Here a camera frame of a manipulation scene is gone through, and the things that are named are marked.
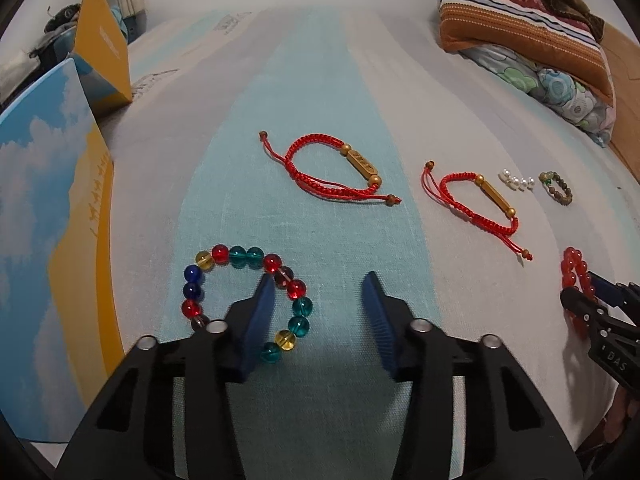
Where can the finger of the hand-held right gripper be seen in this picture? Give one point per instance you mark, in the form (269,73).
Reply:
(607,287)
(582,302)

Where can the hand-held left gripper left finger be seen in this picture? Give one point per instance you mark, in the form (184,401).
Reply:
(260,310)

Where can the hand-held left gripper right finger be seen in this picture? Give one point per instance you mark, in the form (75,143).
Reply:
(377,310)

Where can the sky print cardboard box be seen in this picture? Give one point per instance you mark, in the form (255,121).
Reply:
(40,185)

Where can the person's right hand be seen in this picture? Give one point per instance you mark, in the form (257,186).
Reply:
(620,412)

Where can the floral quilt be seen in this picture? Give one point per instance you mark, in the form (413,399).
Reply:
(550,82)

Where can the striped folded blanket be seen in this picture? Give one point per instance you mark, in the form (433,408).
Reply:
(515,15)

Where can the light blue cloth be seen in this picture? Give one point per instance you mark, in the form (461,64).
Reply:
(116,16)

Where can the dark clothes pile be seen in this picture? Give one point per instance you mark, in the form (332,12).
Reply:
(57,22)

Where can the wooden bed frame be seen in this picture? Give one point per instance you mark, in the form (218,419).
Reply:
(625,90)

